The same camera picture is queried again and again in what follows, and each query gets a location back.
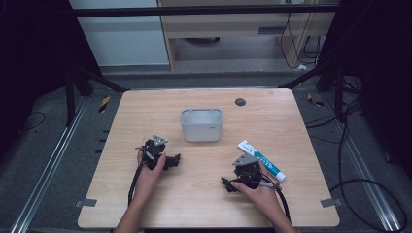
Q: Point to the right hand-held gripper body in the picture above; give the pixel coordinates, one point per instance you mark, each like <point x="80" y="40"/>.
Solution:
<point x="248" y="170"/>

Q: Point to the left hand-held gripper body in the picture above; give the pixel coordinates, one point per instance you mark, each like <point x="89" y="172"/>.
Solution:
<point x="153" y="150"/>

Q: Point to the person's left hand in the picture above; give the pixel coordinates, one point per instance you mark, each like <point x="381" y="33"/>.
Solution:
<point x="149" y="176"/>

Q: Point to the person's right hand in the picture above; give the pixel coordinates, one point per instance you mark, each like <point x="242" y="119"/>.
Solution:
<point x="264" y="195"/>

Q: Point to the white teal toothpaste tube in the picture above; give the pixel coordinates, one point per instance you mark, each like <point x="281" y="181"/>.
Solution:
<point x="264" y="160"/>

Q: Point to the grey plastic basket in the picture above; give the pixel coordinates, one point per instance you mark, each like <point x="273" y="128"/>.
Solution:
<point x="201" y="125"/>

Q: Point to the yellow black floor tape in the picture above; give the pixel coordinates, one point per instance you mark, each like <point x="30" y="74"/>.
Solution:
<point x="315" y="101"/>
<point x="104" y="104"/>

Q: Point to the grey round table grommet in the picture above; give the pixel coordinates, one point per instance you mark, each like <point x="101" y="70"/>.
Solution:
<point x="240" y="102"/>

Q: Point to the grey tape piece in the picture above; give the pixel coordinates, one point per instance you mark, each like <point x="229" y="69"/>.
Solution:
<point x="331" y="203"/>
<point x="86" y="203"/>

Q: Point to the black metal stand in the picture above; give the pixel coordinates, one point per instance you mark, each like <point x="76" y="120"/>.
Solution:
<point x="69" y="97"/>
<point x="338" y="93"/>

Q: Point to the white cabinet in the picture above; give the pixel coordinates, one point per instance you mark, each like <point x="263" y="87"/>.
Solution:
<point x="124" y="39"/>

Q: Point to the white plug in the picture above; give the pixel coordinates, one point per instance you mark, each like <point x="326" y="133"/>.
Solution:
<point x="302" y="67"/>

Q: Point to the light wooden shelf unit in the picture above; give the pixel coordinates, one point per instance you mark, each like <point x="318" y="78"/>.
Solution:
<point x="233" y="29"/>

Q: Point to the black horizontal metal bar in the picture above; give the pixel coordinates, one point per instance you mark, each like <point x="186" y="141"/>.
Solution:
<point x="194" y="10"/>

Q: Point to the dark curtain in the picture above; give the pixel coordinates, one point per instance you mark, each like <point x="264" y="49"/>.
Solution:
<point x="32" y="58"/>
<point x="379" y="64"/>

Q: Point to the aluminium floor rail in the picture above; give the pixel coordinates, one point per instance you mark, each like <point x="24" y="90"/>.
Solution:
<point x="48" y="168"/>
<point x="362" y="168"/>

